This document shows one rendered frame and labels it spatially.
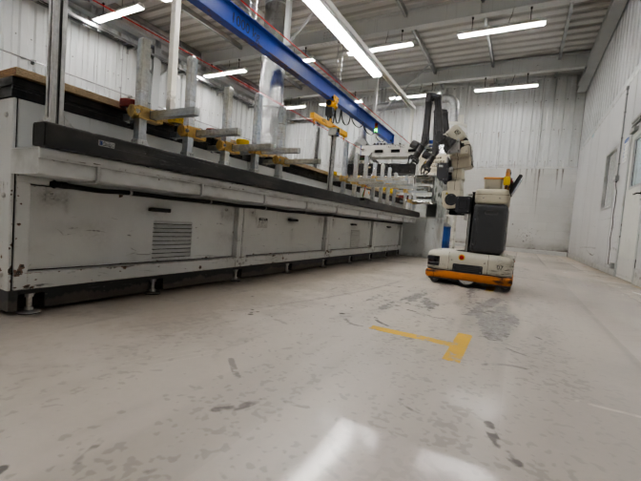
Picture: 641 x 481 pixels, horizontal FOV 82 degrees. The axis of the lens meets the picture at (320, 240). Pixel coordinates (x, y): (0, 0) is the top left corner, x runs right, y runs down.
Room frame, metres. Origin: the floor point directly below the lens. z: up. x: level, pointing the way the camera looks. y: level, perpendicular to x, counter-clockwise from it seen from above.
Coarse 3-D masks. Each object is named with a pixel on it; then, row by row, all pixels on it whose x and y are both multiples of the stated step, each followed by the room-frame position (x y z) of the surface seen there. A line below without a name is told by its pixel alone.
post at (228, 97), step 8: (224, 88) 1.98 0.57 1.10; (224, 96) 1.97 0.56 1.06; (232, 96) 1.99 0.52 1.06; (224, 104) 1.97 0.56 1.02; (232, 104) 1.99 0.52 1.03; (224, 112) 1.97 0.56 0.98; (232, 112) 1.99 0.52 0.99; (224, 120) 1.97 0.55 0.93; (224, 128) 1.97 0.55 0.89; (224, 136) 1.97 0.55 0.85; (224, 152) 1.96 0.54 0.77; (224, 160) 1.96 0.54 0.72
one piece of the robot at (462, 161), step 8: (464, 152) 3.21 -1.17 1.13; (448, 160) 3.33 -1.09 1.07; (456, 160) 3.29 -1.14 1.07; (464, 160) 3.26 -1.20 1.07; (472, 160) 3.35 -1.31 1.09; (456, 168) 3.29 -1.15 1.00; (464, 168) 3.28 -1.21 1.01; (456, 176) 3.30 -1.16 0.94; (464, 176) 3.31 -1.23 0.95; (448, 184) 3.28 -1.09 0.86; (456, 184) 3.25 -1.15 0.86; (448, 192) 3.28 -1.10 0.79; (456, 192) 3.25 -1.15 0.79; (448, 200) 3.27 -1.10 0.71; (448, 208) 3.28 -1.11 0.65
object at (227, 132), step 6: (174, 132) 1.84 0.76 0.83; (198, 132) 1.77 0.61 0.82; (204, 132) 1.75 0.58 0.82; (210, 132) 1.73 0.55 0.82; (216, 132) 1.72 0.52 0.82; (222, 132) 1.70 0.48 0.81; (228, 132) 1.68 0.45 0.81; (234, 132) 1.66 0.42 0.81; (240, 132) 1.67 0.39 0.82; (174, 138) 1.86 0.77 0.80; (180, 138) 1.86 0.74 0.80
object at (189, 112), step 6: (180, 108) 1.47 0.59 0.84; (186, 108) 1.45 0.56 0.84; (192, 108) 1.44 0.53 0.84; (198, 108) 1.46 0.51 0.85; (126, 114) 1.63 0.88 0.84; (156, 114) 1.53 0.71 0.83; (162, 114) 1.52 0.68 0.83; (168, 114) 1.50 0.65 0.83; (174, 114) 1.49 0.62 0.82; (180, 114) 1.47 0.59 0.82; (186, 114) 1.45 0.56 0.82; (192, 114) 1.44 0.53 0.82; (198, 114) 1.46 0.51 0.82; (126, 120) 1.63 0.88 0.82; (132, 120) 1.62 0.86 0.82
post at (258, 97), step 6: (258, 96) 2.18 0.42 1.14; (258, 102) 2.18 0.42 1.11; (258, 108) 2.18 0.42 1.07; (258, 114) 2.19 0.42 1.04; (258, 120) 2.19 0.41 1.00; (258, 126) 2.19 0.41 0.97; (258, 132) 2.20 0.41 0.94; (252, 138) 2.20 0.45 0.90; (258, 138) 2.20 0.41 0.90; (252, 156) 2.19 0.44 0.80; (258, 156) 2.21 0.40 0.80; (252, 162) 2.19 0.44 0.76; (252, 168) 2.19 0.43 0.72
